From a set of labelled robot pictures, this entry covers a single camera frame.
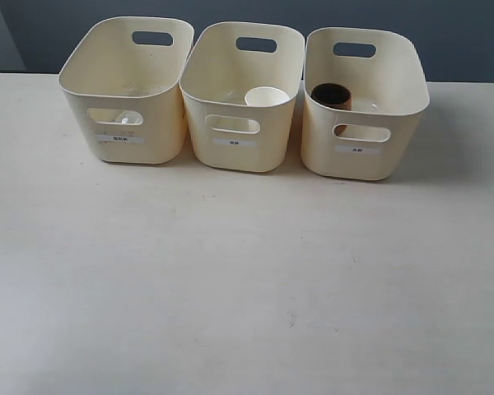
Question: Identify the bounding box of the white paper cup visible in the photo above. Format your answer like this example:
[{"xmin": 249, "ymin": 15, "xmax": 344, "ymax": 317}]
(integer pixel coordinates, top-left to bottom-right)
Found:
[{"xmin": 245, "ymin": 86, "xmax": 289, "ymax": 107}]

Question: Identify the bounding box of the brown wooden cup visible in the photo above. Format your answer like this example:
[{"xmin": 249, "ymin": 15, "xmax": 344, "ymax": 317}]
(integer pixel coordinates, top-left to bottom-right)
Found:
[{"xmin": 311, "ymin": 82, "xmax": 352, "ymax": 115}]

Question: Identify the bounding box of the clear plastic bottle white cap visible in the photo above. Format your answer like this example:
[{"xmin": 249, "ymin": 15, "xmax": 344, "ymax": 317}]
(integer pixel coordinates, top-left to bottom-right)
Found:
[{"xmin": 114, "ymin": 110, "xmax": 143, "ymax": 125}]

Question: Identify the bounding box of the middle cream plastic bin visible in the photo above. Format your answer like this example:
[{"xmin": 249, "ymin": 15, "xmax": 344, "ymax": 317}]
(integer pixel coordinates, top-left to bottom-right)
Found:
[{"xmin": 179, "ymin": 21, "xmax": 305, "ymax": 173}]

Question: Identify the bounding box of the cream plastic bin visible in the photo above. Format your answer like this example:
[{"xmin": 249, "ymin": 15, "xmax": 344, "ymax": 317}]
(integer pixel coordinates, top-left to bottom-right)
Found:
[
  {"xmin": 58, "ymin": 16, "xmax": 194, "ymax": 165},
  {"xmin": 301, "ymin": 27, "xmax": 430, "ymax": 181},
  {"xmin": 179, "ymin": 21, "xmax": 305, "ymax": 173}
]

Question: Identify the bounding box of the left cream plastic bin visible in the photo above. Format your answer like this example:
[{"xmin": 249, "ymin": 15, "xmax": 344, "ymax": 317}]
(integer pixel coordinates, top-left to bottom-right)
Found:
[{"xmin": 58, "ymin": 16, "xmax": 194, "ymax": 165}]

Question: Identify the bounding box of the right cream plastic bin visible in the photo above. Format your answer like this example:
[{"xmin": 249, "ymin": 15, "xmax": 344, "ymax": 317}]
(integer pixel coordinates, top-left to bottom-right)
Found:
[{"xmin": 301, "ymin": 27, "xmax": 430, "ymax": 181}]

